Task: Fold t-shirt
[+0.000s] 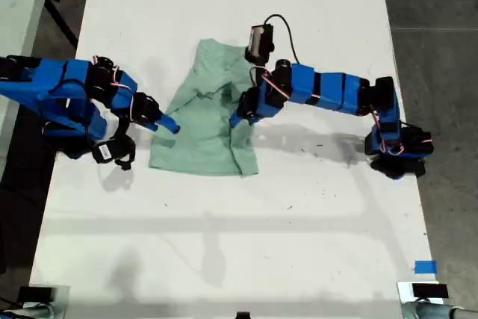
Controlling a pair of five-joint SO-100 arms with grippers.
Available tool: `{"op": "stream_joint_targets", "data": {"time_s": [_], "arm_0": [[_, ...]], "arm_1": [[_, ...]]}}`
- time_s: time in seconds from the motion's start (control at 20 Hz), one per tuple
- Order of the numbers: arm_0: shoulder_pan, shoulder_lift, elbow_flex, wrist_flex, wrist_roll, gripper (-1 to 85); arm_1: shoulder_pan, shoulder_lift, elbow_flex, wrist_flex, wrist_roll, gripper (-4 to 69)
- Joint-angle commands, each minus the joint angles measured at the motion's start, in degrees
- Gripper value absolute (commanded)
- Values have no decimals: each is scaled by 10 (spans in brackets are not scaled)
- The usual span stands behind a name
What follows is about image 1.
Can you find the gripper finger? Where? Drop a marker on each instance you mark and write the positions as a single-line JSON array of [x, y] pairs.
[[169, 124], [253, 118], [237, 120], [152, 126]]

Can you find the pale green t-shirt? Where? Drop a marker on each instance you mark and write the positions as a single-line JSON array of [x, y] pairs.
[[201, 136]]

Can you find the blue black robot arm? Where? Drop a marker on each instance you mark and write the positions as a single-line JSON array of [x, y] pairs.
[[56, 91], [336, 91]]

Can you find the black stand leg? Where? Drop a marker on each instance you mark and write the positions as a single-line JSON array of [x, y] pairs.
[[61, 22]]

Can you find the small black stand foot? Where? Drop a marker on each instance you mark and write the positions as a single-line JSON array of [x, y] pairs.
[[243, 316]]

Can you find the small black box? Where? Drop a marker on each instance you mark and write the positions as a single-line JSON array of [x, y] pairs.
[[35, 293], [429, 290]]

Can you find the blue tape strip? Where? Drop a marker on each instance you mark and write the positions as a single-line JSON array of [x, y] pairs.
[[425, 266]]

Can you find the black looped camera mount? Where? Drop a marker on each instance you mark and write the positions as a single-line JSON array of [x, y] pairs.
[[128, 147]]

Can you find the short black camera stalk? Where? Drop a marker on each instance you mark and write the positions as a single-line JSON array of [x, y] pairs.
[[257, 58]]

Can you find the black camera box white label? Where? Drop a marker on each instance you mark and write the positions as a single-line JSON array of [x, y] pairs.
[[104, 152]]

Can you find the black camera box grey face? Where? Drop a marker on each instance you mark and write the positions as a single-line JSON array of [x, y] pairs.
[[259, 39]]

